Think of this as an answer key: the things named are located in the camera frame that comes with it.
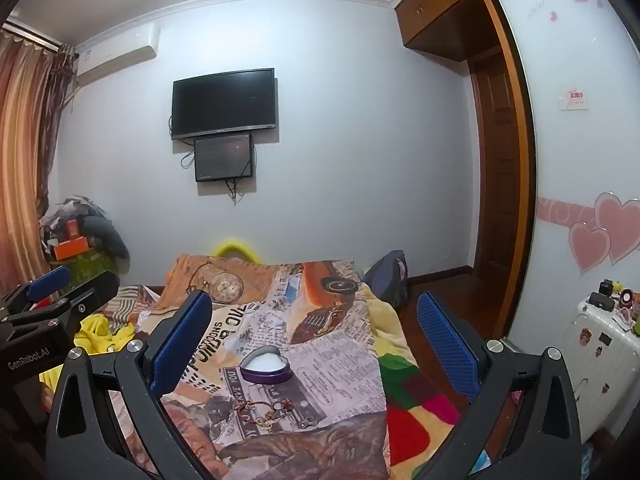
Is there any white suitcase with stickers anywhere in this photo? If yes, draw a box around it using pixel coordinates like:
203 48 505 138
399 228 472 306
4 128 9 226
555 297 640 441

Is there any black wall television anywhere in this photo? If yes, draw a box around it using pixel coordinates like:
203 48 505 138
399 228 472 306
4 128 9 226
171 67 277 141

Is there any small black monitor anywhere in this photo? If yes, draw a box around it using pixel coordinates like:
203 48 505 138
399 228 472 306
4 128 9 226
194 132 257 183

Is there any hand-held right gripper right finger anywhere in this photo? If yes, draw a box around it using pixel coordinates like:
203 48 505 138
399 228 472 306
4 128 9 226
415 291 583 480

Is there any white air conditioner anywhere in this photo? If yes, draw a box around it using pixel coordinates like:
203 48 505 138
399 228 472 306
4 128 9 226
75 27 162 92

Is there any small black device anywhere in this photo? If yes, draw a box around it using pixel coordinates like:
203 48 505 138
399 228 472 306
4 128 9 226
587 280 617 311

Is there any orange box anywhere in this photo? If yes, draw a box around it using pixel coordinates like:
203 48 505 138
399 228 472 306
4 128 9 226
54 240 92 261

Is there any pile of mixed jewelry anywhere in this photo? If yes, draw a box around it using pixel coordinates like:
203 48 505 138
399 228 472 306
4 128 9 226
260 400 321 431

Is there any white wardrobe door with hearts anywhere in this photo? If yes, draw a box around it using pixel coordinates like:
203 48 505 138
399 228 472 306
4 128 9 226
487 0 640 351

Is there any yellow plastic chair back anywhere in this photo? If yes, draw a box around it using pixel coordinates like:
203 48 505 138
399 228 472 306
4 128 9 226
212 241 262 263

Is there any brown wooden door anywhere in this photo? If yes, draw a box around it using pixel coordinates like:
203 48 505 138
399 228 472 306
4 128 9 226
467 52 523 281

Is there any pink white card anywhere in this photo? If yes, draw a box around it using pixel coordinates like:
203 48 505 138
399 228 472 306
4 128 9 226
560 87 591 111

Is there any striped orange curtain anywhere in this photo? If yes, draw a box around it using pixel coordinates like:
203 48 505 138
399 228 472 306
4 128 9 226
0 22 76 291

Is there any purple heart-shaped tin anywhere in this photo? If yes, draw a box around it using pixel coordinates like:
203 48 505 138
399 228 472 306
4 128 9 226
240 345 290 386

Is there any colourful fleece blanket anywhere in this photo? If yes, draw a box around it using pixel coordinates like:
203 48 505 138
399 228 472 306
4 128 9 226
367 285 491 480

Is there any grey cushion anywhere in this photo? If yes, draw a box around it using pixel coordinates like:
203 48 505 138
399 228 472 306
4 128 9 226
82 215 132 266

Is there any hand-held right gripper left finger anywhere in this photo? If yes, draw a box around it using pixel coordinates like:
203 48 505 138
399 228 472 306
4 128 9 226
46 290 215 480

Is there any yellow garment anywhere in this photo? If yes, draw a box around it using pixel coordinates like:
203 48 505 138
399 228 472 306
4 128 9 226
40 312 138 391

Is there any dark blue backpack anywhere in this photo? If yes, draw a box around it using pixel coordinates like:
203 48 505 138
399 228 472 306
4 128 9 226
362 250 410 311

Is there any newspaper print blanket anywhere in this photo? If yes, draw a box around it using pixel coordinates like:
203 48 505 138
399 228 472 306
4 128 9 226
107 255 391 480

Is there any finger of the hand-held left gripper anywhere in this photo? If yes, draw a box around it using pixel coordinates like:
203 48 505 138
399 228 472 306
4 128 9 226
10 270 121 341
0 266 72 318

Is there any wooden overhead cabinet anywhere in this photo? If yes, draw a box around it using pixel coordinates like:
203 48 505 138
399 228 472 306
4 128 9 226
392 0 501 63

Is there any heap of clothes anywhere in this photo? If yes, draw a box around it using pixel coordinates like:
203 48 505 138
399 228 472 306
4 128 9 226
40 195 108 246

